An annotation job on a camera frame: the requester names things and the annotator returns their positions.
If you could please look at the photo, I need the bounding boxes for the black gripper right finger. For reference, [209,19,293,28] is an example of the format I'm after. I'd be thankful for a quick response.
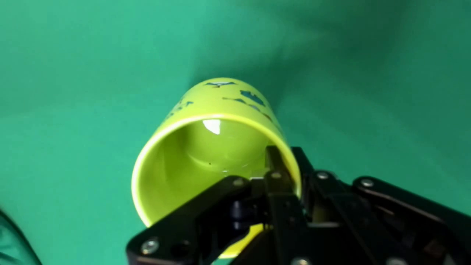
[291,146,471,265]

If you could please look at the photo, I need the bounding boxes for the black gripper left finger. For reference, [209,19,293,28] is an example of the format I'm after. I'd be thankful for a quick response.
[125,144,305,265]

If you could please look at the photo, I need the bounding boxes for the yellow mug with dark print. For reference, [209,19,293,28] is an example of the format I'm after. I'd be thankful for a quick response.
[129,76,302,260]

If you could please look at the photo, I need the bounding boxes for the green cloth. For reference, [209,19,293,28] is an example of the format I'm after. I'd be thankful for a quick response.
[0,0,471,265]

